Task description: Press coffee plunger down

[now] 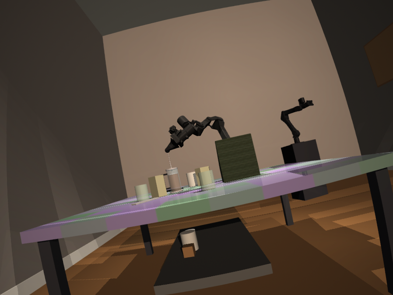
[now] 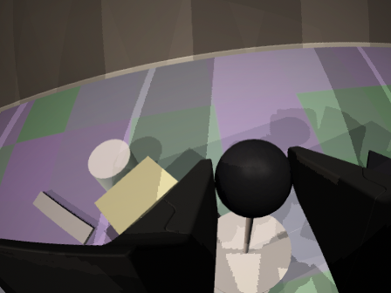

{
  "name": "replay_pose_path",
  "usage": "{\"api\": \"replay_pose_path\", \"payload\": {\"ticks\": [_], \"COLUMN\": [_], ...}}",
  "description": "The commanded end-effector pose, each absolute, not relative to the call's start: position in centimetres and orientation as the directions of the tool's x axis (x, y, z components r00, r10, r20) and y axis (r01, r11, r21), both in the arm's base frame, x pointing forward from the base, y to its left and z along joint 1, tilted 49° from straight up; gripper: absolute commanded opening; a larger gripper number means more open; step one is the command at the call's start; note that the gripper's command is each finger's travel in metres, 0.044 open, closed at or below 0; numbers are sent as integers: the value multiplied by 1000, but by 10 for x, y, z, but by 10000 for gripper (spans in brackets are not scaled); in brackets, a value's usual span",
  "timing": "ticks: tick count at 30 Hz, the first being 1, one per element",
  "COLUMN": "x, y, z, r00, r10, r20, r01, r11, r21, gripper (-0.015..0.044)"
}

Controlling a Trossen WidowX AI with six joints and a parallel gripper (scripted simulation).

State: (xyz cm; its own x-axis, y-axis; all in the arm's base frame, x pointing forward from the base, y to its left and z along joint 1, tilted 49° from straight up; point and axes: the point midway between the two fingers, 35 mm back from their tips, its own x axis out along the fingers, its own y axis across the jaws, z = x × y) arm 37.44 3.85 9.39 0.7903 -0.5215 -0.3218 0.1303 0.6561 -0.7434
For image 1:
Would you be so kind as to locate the brown cube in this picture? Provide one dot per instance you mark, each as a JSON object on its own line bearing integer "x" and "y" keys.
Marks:
{"x": 188, "y": 250}

